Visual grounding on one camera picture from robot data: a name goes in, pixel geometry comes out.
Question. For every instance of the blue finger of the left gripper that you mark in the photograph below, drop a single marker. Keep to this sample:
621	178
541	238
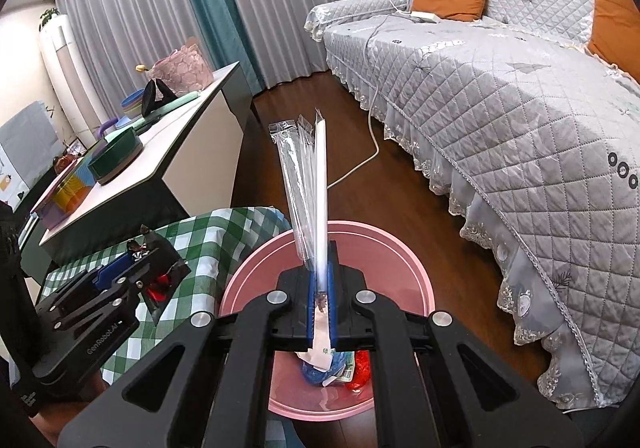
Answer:
125	277
112	271

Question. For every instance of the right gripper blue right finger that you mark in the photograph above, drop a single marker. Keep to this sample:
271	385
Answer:
331	301

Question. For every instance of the white floor air conditioner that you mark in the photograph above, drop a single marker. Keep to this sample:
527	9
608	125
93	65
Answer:
70	79

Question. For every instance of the grey quilted sofa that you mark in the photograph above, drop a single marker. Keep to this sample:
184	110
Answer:
534	140

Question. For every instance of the black red foil wrapper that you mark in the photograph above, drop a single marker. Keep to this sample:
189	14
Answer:
173	269

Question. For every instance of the red plastic bag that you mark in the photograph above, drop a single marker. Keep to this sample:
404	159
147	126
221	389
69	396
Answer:
362	371

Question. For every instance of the small photo frame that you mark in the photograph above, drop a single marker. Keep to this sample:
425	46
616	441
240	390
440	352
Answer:
76	148

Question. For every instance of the mint green flat case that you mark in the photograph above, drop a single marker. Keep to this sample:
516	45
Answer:
142	124

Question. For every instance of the pink quilted basket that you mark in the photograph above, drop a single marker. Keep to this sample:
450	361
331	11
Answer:
184	70

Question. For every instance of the stacked coloured bowls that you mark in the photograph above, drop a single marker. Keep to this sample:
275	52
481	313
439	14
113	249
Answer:
132	104

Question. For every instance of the pink trash bucket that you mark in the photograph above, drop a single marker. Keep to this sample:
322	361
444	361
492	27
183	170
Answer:
389	267

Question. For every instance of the white power strip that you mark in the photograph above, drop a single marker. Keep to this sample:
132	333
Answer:
424	17

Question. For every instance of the green checkered tablecloth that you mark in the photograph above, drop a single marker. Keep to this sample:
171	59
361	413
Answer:
213	245

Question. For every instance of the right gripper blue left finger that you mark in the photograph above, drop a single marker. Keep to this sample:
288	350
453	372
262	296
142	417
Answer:
311	296

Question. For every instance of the clear straw wrappers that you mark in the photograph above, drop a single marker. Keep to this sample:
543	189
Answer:
301	147

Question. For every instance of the blue plastic bag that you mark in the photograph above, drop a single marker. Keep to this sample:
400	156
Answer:
341	370

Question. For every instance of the teal curtain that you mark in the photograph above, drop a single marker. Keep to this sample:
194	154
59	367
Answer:
226	39

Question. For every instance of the brown figurine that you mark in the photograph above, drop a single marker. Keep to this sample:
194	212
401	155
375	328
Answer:
61	163

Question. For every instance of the colourful storage box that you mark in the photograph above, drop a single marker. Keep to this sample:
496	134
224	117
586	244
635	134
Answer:
65	194

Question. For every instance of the orange cushion near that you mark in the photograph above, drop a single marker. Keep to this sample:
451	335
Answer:
616	34

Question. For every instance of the white top coffee table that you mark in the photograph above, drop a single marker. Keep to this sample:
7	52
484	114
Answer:
187	167

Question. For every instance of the covered television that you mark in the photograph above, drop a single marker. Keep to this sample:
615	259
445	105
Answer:
29	145

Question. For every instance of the dark green round tin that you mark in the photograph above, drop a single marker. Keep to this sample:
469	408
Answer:
115	156

